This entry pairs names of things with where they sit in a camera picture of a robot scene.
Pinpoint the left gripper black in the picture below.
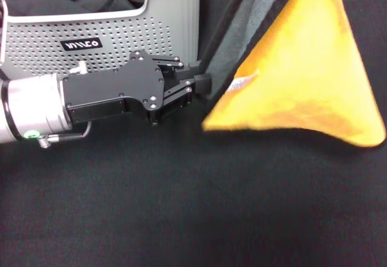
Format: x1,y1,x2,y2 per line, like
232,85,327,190
62,50,212,125

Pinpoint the grey yellow towel black trim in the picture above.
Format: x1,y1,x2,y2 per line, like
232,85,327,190
198,0,387,152

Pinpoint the grey perforated storage box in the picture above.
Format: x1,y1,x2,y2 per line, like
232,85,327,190
0,0,201,81

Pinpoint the black tablecloth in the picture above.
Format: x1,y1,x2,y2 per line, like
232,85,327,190
0,0,387,267

